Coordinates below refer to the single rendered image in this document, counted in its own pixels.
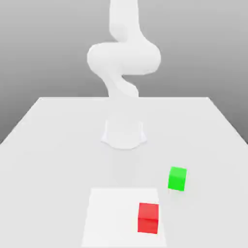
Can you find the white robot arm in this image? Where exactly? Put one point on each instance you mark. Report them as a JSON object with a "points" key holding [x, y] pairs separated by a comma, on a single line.
{"points": [[124, 58]]}

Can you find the small green cube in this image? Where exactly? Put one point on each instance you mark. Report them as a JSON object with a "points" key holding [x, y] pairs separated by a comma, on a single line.
{"points": [[177, 179]]}

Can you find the small red cube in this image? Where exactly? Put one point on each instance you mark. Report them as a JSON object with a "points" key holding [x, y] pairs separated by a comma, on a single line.
{"points": [[148, 218]]}

